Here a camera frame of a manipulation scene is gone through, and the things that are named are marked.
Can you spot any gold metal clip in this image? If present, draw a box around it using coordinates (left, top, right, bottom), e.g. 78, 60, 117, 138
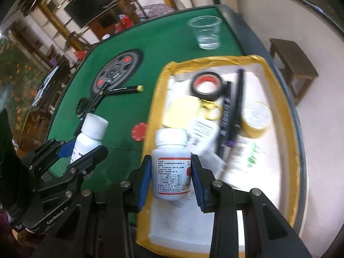
199, 99, 223, 120

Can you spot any dark side table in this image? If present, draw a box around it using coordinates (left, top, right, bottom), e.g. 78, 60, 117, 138
29, 62, 72, 111

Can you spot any black pen with yellow end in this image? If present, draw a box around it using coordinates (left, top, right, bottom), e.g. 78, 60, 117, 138
99, 85, 144, 96

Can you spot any yellow cap white bottle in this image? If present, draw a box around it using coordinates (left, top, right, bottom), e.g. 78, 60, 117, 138
226, 102, 273, 178

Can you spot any black television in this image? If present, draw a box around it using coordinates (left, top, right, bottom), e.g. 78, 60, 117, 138
64, 0, 133, 29

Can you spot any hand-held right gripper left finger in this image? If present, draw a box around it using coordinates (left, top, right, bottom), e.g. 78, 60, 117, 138
32, 154, 152, 258

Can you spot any thin black pen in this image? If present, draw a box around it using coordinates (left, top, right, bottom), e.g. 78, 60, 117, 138
216, 81, 233, 159

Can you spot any dark blue pen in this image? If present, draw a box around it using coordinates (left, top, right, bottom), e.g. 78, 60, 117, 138
77, 84, 109, 129

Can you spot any red poker chip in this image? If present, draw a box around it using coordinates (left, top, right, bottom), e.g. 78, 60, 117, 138
131, 122, 148, 142

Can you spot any clear plastic cup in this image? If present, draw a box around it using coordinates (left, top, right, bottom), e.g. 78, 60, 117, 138
188, 16, 223, 50

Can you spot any round black table centre panel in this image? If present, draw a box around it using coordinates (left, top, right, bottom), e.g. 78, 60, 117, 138
90, 49, 144, 96

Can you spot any black round lid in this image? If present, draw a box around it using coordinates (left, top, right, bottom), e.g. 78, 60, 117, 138
76, 97, 94, 119

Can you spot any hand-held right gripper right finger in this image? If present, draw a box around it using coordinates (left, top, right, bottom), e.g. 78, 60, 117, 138
190, 154, 312, 258

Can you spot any black pen with purple caps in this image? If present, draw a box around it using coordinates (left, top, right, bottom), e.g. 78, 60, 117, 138
224, 68, 246, 148

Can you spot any person's left forearm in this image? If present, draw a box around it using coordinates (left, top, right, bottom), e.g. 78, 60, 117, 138
0, 207, 35, 258

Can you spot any wooden stool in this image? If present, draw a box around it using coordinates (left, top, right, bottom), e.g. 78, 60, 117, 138
269, 38, 319, 105

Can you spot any white tray with yellow tape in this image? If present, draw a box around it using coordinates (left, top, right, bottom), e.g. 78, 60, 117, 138
134, 54, 300, 258

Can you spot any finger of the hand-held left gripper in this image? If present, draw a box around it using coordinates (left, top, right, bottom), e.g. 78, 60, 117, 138
40, 145, 109, 197
26, 139, 77, 177

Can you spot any black tape roll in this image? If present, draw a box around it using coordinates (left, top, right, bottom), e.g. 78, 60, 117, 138
191, 72, 224, 100

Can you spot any patterned cloth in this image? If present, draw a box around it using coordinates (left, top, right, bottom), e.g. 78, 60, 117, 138
134, 1, 178, 19

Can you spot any gold metal shelf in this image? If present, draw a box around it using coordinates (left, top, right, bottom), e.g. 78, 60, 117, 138
11, 0, 94, 68

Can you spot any pale yellow round lid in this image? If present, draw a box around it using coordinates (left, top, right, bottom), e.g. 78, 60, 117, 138
163, 95, 201, 129

